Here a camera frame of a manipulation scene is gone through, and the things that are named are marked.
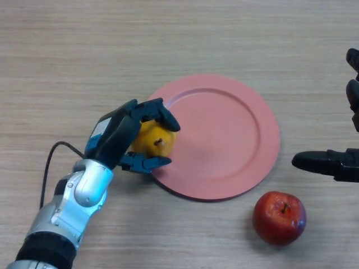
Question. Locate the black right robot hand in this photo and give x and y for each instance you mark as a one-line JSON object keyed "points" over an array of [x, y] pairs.
{"points": [[317, 162]]}

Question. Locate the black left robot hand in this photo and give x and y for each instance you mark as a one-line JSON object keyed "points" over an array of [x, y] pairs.
{"points": [[112, 137]]}

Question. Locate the yellow pear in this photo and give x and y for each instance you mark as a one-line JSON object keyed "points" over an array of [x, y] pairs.
{"points": [[148, 138]]}

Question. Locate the pink round plate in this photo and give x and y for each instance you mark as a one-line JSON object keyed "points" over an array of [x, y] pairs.
{"points": [[221, 140]]}

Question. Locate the red apple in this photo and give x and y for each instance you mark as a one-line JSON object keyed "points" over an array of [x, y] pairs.
{"points": [[279, 221]]}

